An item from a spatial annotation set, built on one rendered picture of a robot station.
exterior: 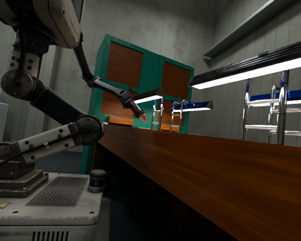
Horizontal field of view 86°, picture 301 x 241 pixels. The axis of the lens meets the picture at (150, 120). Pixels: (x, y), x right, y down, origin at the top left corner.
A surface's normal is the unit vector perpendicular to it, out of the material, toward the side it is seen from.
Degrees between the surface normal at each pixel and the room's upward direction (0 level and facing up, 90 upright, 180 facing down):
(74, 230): 90
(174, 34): 90
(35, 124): 90
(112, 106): 90
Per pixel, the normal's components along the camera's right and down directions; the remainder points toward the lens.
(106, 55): 0.47, 0.00
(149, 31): 0.22, -0.03
